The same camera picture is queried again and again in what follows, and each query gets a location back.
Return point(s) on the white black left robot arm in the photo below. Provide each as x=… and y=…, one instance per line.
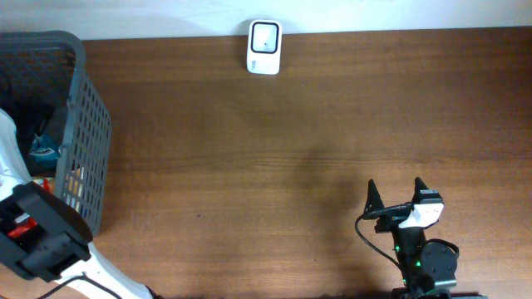
x=42, y=237

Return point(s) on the yellow wet wipes pack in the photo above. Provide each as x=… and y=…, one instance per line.
x=73, y=187

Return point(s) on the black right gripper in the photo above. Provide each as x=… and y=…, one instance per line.
x=393, y=212

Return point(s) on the grey plastic mesh basket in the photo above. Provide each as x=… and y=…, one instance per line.
x=50, y=66

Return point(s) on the red snack bag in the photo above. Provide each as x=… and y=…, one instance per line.
x=27, y=223

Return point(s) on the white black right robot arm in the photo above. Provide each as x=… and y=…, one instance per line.
x=427, y=266

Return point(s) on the teal mouthwash bottle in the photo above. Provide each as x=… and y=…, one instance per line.
x=44, y=149

